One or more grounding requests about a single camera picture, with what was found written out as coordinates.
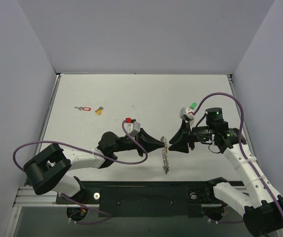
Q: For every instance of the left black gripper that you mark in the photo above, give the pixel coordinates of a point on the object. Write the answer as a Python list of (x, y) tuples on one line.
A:
[(141, 142)]

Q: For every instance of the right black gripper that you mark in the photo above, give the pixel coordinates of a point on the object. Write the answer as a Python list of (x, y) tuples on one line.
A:
[(189, 138)]

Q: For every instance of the silver spiked keyring disc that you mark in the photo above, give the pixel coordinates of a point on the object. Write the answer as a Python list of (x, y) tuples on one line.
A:
[(165, 156)]

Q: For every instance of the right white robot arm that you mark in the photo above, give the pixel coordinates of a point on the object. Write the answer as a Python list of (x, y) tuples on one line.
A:
[(262, 206)]

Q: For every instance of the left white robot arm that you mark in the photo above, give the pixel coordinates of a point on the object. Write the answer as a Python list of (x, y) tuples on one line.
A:
[(47, 171)]

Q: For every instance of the green capped key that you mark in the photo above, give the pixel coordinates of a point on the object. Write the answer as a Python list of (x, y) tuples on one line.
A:
[(193, 105)]

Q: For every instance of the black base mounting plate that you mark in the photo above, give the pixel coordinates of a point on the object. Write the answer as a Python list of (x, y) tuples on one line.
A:
[(148, 198)]

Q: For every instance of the yellow capped key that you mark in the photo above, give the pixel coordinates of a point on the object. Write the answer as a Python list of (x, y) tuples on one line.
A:
[(99, 110)]

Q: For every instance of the red tag key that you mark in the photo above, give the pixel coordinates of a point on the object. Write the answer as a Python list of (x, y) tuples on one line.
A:
[(83, 108)]

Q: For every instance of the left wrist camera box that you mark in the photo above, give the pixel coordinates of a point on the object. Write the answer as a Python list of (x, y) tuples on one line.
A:
[(131, 127)]

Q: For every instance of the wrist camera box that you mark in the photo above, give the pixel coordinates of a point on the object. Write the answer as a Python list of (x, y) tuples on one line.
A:
[(131, 127), (187, 115)]

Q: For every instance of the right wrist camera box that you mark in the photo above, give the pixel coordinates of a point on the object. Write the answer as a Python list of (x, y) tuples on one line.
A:
[(187, 115)]

